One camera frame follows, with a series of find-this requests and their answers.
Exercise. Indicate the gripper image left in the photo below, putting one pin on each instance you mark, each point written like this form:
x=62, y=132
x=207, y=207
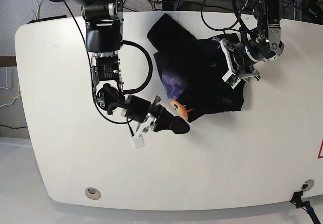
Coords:
x=137, y=110

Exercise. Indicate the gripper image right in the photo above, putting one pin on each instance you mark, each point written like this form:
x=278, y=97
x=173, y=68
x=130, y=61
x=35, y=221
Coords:
x=246, y=56

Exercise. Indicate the black T-shirt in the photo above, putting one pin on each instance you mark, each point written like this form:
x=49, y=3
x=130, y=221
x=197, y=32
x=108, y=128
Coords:
x=191, y=71

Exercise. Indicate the silver table grommet left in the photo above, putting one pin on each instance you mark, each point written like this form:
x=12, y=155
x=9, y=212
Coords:
x=92, y=193

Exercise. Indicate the silver table grommet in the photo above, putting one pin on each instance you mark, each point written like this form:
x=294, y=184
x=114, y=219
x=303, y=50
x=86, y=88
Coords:
x=92, y=193
x=307, y=185

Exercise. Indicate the silver table grommet right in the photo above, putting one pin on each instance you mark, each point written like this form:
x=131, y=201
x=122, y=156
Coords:
x=307, y=185

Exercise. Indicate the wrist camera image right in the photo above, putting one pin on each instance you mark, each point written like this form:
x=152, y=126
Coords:
x=231, y=79

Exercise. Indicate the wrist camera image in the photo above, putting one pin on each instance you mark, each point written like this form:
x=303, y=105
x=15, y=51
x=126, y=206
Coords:
x=231, y=79
x=137, y=141

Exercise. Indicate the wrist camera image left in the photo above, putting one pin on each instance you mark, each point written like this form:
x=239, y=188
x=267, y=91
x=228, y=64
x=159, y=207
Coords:
x=137, y=141

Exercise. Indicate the black clamp with cable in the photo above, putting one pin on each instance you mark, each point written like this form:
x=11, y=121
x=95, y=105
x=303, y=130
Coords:
x=305, y=205

